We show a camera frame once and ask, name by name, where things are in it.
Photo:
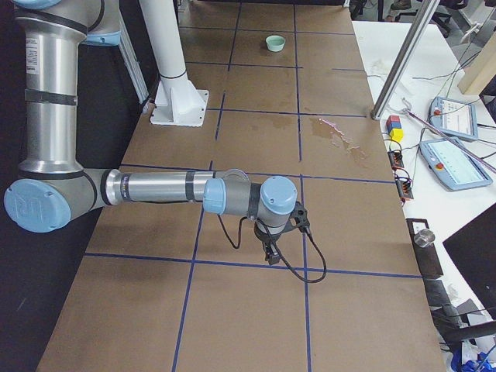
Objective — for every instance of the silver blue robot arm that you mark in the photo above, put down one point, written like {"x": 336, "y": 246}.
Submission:
{"x": 54, "y": 189}

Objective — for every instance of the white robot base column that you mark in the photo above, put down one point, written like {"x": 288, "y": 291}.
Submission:
{"x": 177, "y": 102}

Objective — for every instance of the reacher grabber stick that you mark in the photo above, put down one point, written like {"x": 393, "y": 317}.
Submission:
{"x": 436, "y": 131}

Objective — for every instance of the upper teach pendant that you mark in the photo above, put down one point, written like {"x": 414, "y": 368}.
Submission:
{"x": 454, "y": 118}

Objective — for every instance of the aluminium frame post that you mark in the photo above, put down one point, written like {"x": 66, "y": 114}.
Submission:
{"x": 405, "y": 53}

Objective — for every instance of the red blue yellow blocks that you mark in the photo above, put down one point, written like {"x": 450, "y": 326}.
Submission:
{"x": 394, "y": 128}

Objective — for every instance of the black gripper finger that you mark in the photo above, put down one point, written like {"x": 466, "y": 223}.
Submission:
{"x": 271, "y": 254}

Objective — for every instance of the steel cup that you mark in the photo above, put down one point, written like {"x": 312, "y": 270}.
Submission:
{"x": 424, "y": 238}

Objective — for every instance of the mint green bowl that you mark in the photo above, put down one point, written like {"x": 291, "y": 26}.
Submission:
{"x": 275, "y": 43}

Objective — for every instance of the lower teach pendant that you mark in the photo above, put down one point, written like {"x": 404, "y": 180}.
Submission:
{"x": 455, "y": 170}

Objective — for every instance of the teach pendant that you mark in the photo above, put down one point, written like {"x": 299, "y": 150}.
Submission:
{"x": 455, "y": 170}
{"x": 454, "y": 118}

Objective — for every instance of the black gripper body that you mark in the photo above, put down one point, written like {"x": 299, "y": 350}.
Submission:
{"x": 264, "y": 237}

